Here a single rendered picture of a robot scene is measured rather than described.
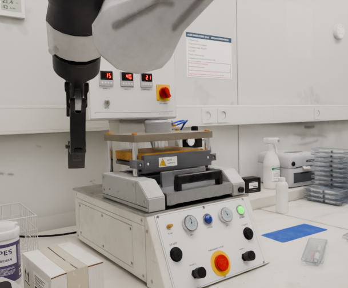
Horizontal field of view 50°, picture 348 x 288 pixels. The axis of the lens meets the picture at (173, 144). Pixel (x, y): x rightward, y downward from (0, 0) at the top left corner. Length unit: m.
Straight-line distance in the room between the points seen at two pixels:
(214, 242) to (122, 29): 0.66
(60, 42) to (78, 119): 0.12
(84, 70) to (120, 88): 0.60
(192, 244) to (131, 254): 0.16
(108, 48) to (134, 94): 0.77
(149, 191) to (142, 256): 0.16
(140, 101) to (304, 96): 1.43
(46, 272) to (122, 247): 0.24
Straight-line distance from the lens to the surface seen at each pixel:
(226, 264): 0.97
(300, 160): 1.94
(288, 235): 1.34
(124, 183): 0.97
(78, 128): 0.62
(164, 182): 0.98
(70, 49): 0.57
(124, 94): 1.20
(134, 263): 0.98
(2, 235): 1.00
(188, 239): 0.93
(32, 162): 1.45
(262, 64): 2.17
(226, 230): 1.00
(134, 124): 1.25
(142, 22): 0.43
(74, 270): 0.85
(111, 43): 0.45
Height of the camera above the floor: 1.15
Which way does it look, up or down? 4 degrees down
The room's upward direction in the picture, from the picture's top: 2 degrees counter-clockwise
